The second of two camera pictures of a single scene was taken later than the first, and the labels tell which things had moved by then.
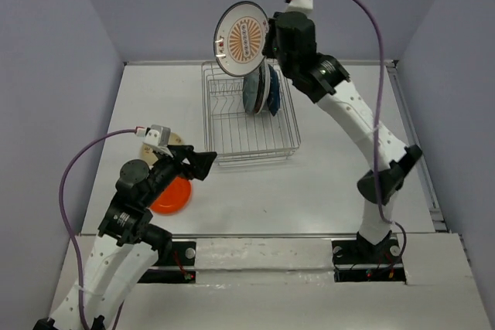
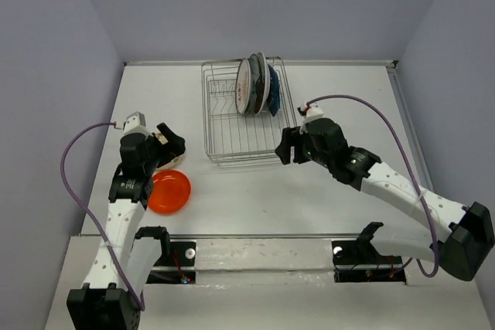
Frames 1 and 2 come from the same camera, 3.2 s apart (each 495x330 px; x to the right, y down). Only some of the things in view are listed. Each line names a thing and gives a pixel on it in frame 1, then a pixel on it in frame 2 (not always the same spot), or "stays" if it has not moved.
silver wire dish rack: x=233 y=134 stays
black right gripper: x=271 y=48 → x=288 y=137
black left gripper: x=200 y=161 → x=175 y=144
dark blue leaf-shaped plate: x=273 y=100 stays
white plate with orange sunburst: x=239 y=38 → x=243 y=86
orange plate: x=174 y=198 stays
